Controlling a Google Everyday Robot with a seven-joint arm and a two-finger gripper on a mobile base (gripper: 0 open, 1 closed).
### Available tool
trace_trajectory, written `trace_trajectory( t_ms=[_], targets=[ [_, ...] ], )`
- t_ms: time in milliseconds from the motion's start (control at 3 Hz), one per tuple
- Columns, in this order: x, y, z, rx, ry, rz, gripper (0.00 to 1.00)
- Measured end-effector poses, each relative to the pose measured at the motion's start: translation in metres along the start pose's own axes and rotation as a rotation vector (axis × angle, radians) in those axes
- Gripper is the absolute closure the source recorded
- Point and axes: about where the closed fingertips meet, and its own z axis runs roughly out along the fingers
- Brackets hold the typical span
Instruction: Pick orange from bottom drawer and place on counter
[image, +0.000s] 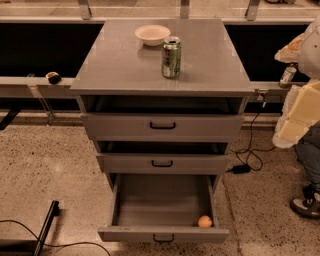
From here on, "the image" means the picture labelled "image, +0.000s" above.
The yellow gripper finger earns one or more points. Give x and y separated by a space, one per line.
290 52
300 111

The orange fruit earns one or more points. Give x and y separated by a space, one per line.
205 222

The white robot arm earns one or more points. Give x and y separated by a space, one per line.
309 53

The grey drawer cabinet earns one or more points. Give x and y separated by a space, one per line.
120 64

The grey bottom drawer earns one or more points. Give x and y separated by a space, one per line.
162 208

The grey drawer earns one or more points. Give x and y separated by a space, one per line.
161 118
162 157
162 208

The grey middle drawer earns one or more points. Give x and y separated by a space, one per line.
162 157

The grey top drawer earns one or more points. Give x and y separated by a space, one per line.
161 118

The small bottle on ledge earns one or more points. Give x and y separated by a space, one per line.
287 76

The person's jeans leg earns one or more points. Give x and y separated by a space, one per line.
308 153

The person's shoe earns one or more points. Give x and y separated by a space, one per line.
309 208

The green soda can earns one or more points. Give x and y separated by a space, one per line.
171 56

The white bowl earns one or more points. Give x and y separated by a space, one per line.
152 35

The dark round object on ledge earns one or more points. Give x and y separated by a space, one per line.
53 77

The black floor stand left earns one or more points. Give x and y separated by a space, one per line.
52 213

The wall outlet plug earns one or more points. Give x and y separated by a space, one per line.
261 95

